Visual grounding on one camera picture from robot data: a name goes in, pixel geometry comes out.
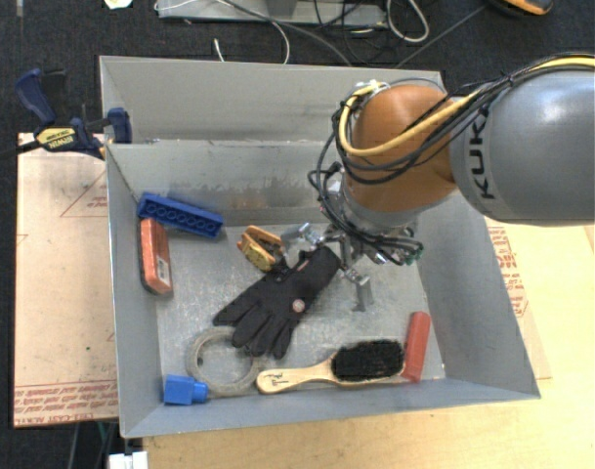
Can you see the orange and tan toy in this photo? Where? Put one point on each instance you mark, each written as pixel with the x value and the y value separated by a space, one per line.
pixel 258 249

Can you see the wooden brush black bristles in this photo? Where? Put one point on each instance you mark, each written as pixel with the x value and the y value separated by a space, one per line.
pixel 365 362

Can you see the grey metal bin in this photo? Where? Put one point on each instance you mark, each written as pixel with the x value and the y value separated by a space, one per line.
pixel 204 271

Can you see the red-brown flat block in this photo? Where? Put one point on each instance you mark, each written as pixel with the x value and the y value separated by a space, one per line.
pixel 153 257

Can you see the small blue block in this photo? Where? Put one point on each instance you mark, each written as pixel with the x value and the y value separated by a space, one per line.
pixel 180 390

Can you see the black glove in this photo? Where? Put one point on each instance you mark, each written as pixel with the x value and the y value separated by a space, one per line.
pixel 277 301

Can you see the brown cardboard board red print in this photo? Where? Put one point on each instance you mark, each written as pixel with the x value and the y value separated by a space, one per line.
pixel 57 262

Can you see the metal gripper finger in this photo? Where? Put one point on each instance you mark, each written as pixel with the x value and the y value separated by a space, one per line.
pixel 297 235
pixel 363 293

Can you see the long blue studded block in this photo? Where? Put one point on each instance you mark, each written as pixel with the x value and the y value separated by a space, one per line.
pixel 180 213

